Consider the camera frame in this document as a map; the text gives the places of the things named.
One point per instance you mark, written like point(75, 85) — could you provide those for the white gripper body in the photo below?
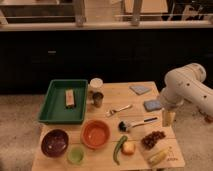
point(169, 99)

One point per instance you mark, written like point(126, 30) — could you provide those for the yellow gripper fingers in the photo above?
point(167, 118)

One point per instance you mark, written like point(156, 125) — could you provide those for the silver metal fork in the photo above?
point(113, 111)

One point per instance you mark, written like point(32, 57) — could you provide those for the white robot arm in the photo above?
point(186, 83)

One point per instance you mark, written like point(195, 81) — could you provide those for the wooden block in tray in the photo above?
point(69, 98)

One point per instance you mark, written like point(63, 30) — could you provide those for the green plastic tray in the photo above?
point(55, 110)

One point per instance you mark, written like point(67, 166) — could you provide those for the blue sponge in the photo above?
point(152, 105)

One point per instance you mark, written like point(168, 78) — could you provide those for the bunch of dark grapes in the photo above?
point(150, 140)

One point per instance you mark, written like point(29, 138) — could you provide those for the light blue cloth pad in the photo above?
point(139, 89)

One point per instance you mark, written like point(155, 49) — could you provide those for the yellow corn cob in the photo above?
point(158, 157)

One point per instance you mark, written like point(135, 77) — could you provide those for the wooden folding table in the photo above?
point(118, 95)

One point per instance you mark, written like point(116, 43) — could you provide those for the dish brush black head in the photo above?
point(127, 126)

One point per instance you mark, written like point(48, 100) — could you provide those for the green chili pepper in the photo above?
point(119, 144)

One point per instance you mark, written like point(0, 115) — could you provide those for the small metal cup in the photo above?
point(98, 99)

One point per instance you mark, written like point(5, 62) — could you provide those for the orange bowl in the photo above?
point(95, 134)

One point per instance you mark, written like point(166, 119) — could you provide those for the small green cup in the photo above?
point(75, 155)

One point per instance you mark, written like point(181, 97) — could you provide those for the dark purple bowl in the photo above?
point(55, 143)

